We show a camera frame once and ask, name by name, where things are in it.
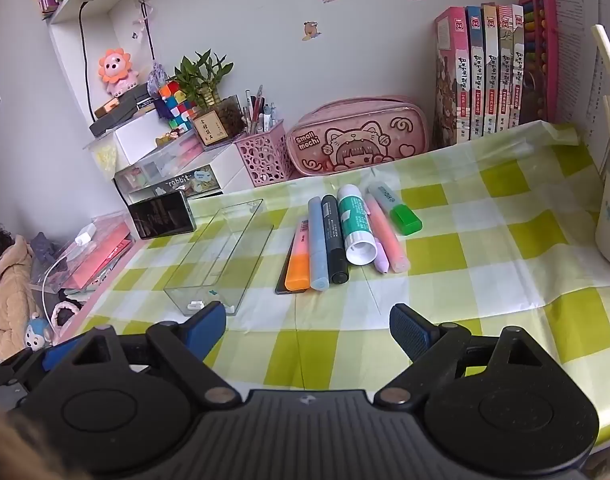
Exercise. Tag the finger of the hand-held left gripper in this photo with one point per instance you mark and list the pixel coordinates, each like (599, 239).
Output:
(52, 357)

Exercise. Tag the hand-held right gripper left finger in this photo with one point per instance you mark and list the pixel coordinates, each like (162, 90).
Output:
(208, 324)

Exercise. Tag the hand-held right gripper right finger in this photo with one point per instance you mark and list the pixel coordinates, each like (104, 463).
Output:
(410, 332)

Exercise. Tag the clear plastic tray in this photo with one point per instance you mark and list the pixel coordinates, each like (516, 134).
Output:
(220, 260)

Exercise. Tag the green cap highlighter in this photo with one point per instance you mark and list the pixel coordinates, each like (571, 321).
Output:
(402, 220)

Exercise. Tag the black marker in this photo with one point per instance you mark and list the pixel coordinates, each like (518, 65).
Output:
(335, 240)

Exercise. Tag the white green glue stick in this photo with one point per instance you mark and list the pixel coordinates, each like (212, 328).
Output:
(356, 225)

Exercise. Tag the light blue marker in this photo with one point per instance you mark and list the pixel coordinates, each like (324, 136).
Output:
(317, 245)

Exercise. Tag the blue monkey toy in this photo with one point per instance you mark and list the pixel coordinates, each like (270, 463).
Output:
(38, 332)

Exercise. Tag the purple pen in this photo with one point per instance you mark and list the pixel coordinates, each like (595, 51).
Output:
(381, 260)

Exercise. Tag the beige fluffy coat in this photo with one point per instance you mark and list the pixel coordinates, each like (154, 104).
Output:
(7, 290)

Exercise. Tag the green checkered tablecloth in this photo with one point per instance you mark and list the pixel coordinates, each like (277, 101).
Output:
(485, 260)

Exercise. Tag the orange pink highlighter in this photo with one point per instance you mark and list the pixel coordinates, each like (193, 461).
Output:
(298, 265)

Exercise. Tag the clear box with pink books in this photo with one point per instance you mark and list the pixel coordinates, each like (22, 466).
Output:
(97, 255)

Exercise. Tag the smartphone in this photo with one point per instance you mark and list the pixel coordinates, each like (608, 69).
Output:
(161, 215)

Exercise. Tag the white charger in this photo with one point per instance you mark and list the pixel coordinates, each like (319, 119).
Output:
(86, 235)

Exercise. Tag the pink perforated pen holder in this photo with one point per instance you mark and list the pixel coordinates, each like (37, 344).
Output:
(262, 160)

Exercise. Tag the clear drawer organizer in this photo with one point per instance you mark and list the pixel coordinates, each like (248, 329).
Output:
(177, 152)

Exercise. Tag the small gold figurine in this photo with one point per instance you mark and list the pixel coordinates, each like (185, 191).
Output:
(169, 136)

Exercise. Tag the white box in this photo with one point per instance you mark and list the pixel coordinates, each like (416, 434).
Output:
(137, 137)

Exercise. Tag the pink pencil case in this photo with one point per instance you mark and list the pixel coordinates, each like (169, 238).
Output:
(357, 140)

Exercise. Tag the bunch of pens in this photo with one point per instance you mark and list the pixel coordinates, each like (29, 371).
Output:
(257, 112)

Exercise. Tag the colourful cube puzzle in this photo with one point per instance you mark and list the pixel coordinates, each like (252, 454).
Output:
(177, 107)

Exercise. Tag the lucky bamboo in glass pot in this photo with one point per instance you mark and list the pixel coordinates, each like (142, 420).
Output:
(207, 100)

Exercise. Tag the black box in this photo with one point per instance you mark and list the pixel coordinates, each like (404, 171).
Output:
(117, 112)

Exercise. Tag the purple tassel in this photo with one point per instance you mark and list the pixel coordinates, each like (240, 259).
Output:
(156, 75)

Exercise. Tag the pink cartoon book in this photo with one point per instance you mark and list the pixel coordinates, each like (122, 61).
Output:
(450, 80)

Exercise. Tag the blue spine book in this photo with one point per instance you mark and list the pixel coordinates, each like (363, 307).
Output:
(476, 75)

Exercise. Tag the orange pink lion toy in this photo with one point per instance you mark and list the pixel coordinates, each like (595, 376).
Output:
(117, 70)

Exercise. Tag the red striped spine book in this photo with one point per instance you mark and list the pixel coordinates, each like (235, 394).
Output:
(506, 65)

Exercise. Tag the pink abacus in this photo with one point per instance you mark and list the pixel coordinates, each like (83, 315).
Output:
(539, 55)

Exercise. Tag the printed paper sheets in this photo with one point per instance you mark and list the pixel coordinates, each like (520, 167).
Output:
(575, 60)

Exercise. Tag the wall hook with ribbon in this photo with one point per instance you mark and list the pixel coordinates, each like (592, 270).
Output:
(146, 20)

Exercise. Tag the brown animal wall sticker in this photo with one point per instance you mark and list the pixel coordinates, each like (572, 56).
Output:
(311, 30)

